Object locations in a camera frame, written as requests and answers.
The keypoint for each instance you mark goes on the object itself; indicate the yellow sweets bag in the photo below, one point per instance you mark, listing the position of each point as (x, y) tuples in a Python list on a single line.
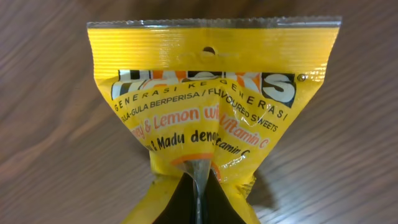
[(209, 94)]

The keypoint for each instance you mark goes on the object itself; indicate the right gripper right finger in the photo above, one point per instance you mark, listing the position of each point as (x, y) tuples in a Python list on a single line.
[(217, 208)]

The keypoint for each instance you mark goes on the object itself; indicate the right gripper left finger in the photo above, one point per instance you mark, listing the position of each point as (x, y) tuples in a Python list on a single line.
[(182, 207)]

